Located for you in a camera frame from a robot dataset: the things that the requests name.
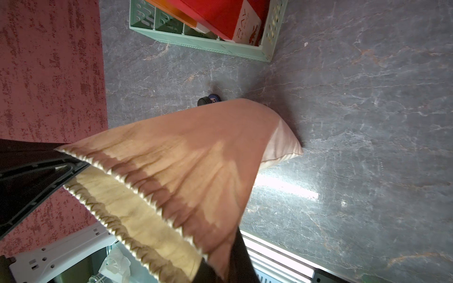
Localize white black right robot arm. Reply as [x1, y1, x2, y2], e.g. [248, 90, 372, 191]
[1, 139, 116, 283]

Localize beige cloth drawstring soil bag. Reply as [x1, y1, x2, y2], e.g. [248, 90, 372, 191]
[58, 99, 303, 283]

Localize blue black stapler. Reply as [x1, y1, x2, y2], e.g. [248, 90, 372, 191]
[197, 94, 221, 106]

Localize green plastic file organizer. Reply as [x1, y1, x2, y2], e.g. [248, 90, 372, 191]
[129, 1, 288, 62]

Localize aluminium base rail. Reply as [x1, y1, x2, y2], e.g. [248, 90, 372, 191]
[242, 231, 347, 283]

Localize red perforated folder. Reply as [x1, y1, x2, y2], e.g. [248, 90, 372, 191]
[170, 0, 270, 46]

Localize orange perforated folder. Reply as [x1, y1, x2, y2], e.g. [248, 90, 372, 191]
[146, 0, 210, 34]

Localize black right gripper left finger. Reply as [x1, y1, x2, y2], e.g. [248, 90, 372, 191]
[1, 139, 89, 238]

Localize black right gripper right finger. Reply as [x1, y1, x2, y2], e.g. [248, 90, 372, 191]
[192, 229, 260, 283]

